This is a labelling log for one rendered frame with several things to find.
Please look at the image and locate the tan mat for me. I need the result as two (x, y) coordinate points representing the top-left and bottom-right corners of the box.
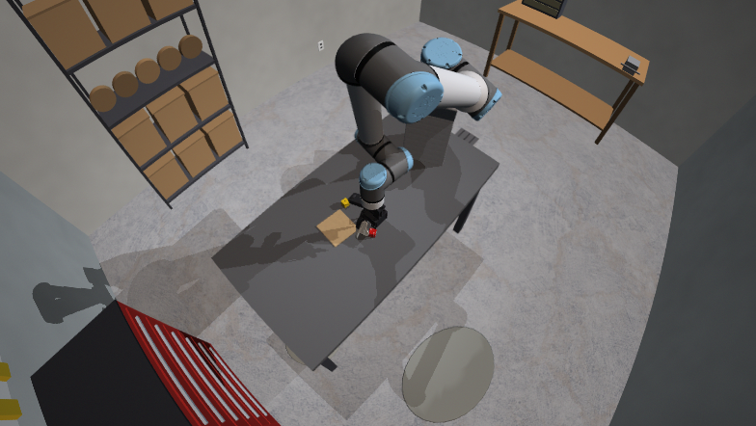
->
(317, 209), (356, 247)

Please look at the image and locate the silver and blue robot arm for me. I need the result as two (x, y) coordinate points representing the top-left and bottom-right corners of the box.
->
(335, 33), (501, 210)

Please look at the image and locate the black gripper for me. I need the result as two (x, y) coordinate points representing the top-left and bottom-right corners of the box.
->
(356, 204), (388, 238)

